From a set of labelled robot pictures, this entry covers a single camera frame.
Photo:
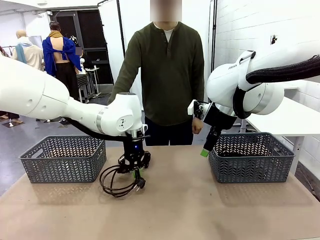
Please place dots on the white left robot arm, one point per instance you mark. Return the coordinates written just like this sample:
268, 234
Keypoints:
30, 95

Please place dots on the small wall sticker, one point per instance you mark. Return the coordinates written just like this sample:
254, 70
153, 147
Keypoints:
274, 39

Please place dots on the person's left forearm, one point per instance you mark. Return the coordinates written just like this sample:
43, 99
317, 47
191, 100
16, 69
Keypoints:
200, 92

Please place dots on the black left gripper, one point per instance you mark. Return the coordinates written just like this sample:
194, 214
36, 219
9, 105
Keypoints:
133, 151

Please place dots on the person in green sweater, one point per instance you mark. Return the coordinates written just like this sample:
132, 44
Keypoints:
170, 75

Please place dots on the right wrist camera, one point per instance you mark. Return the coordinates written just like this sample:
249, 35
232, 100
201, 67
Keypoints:
193, 107

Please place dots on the grey lattice plastic basket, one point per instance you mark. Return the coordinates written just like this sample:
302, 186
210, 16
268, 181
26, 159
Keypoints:
62, 170
250, 170

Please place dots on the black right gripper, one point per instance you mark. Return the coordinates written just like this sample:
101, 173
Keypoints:
220, 117

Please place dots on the bald mannequin in beige jacket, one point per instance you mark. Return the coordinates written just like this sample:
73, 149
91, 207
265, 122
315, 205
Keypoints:
27, 55

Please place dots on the large white table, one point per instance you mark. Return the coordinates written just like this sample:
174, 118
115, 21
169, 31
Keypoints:
287, 117

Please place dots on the white backdrop screen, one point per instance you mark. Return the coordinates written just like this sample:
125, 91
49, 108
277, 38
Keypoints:
110, 37

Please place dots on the black curtain panel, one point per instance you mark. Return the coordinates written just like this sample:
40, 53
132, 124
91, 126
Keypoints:
95, 30

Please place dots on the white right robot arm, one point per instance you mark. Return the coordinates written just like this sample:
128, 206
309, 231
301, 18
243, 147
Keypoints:
225, 85

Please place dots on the person's left hand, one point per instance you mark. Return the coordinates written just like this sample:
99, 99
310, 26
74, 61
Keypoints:
197, 126

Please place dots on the person's right forearm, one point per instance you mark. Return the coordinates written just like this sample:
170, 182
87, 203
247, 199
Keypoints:
122, 85

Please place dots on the mannequin with blue garment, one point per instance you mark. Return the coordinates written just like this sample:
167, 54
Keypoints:
62, 55

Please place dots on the grey background desk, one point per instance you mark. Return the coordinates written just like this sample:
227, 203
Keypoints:
91, 72

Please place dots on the background person in dark clothes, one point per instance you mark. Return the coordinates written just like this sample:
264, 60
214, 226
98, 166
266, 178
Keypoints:
79, 57

